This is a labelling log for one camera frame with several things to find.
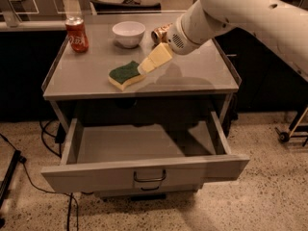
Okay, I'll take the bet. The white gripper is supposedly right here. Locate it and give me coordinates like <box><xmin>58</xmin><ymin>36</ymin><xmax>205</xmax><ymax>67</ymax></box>
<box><xmin>138</xmin><ymin>15</ymin><xmax>205</xmax><ymax>75</ymax></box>

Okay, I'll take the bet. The green and yellow sponge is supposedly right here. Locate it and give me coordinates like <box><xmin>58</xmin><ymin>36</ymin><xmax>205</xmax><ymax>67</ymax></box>
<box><xmin>108</xmin><ymin>61</ymin><xmax>145</xmax><ymax>90</ymax></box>

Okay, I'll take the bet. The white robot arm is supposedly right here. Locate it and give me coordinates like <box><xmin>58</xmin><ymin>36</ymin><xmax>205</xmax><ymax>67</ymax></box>
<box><xmin>154</xmin><ymin>0</ymin><xmax>308</xmax><ymax>80</ymax></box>

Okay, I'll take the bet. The open grey top drawer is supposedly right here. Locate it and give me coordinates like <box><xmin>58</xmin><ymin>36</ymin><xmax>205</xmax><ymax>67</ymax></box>
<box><xmin>41</xmin><ymin>112</ymin><xmax>249</xmax><ymax>196</ymax></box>

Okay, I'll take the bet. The gold crushed soda can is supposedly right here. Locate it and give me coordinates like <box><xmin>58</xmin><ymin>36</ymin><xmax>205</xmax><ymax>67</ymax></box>
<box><xmin>151</xmin><ymin>23</ymin><xmax>171</xmax><ymax>45</ymax></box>

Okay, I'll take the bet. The white bowl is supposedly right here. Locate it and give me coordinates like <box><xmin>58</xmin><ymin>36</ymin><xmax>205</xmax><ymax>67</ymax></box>
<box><xmin>113</xmin><ymin>21</ymin><xmax>145</xmax><ymax>48</ymax></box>

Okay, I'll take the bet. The grey metal cabinet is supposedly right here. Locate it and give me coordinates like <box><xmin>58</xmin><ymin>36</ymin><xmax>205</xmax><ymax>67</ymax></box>
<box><xmin>40</xmin><ymin>12</ymin><xmax>243</xmax><ymax>202</ymax></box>

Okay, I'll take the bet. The red soda can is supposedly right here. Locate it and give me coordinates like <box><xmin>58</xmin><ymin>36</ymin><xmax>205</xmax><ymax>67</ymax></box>
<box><xmin>65</xmin><ymin>16</ymin><xmax>89</xmax><ymax>53</ymax></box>

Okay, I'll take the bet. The black stand on floor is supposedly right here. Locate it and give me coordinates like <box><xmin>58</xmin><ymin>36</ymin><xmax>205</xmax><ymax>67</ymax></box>
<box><xmin>0</xmin><ymin>150</ymin><xmax>21</xmax><ymax>208</ymax></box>

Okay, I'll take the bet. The metal drawer handle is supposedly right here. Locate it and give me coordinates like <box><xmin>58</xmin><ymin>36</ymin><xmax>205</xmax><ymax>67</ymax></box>
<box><xmin>133</xmin><ymin>169</ymin><xmax>167</xmax><ymax>183</ymax></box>

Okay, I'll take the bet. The lower drawer handle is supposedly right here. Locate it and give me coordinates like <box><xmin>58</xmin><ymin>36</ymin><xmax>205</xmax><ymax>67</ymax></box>
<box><xmin>141</xmin><ymin>186</ymin><xmax>160</xmax><ymax>192</ymax></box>

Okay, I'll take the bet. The black floor cable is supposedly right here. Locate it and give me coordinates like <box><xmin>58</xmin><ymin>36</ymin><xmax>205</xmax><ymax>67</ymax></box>
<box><xmin>0</xmin><ymin>118</ymin><xmax>80</xmax><ymax>231</ymax></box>

